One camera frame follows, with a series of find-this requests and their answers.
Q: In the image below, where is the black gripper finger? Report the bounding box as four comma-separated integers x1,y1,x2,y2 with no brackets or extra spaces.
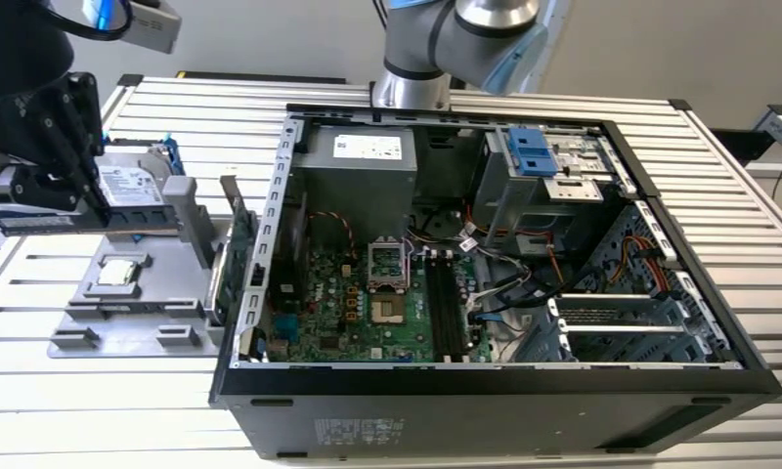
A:
37,72,113,227
0,87,85,212

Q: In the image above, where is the dark RAM stick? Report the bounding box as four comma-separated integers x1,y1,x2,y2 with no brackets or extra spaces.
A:
95,302,196,315
0,207,178,239

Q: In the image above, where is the hard disk in blue carrier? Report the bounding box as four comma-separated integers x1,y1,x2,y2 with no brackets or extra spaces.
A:
93,132,182,241

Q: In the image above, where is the silver CPU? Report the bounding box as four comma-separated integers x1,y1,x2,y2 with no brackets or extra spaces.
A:
97,260,138,286

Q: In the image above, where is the grey parts rack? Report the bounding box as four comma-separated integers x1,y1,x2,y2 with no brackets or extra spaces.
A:
45,176,236,361

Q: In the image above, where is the black yellow bar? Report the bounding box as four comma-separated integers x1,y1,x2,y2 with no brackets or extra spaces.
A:
173,69,348,84

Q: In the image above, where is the green graphics card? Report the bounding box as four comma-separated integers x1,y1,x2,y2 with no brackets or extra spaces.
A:
208,175,262,329

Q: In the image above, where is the black case fan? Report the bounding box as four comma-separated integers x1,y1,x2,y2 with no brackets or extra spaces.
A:
266,191,310,317

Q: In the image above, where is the grey power supply unit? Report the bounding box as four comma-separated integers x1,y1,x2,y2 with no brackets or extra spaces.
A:
294,124,419,240

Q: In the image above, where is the blue expansion slot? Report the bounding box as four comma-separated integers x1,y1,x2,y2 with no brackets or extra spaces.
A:
272,315,300,343

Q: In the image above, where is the green motherboard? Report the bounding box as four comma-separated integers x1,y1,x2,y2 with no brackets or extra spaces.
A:
262,234,496,365

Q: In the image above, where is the metal socket cover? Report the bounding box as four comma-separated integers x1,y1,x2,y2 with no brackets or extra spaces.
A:
365,236,411,290

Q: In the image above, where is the CPU socket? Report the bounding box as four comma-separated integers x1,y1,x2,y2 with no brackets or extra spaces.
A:
366,290,409,326

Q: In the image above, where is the multicolour motherboard power bundle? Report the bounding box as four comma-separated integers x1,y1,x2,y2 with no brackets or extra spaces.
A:
403,229,496,263

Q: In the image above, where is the blue plastic drive latch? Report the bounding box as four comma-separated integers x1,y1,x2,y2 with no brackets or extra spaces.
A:
505,125,556,178

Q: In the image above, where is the white board blue edge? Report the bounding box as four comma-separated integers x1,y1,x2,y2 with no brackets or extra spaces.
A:
536,0,575,94

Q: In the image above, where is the black PC case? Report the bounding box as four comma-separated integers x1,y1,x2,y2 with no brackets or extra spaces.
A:
206,102,782,461

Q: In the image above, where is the silver disk bay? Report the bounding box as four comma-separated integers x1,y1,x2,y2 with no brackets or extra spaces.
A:
545,273,736,365

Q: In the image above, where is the black camera cable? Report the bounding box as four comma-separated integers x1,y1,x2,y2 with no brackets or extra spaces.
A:
37,0,137,44

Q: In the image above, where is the twisted coloured fan wire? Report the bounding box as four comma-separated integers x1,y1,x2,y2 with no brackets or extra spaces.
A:
306,210,361,260

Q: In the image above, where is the black looped cable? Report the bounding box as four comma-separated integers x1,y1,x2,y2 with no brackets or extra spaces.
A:
487,266,604,312

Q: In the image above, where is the orange red yellow power cable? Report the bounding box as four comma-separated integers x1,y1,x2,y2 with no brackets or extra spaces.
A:
540,241,568,284
602,234,676,300

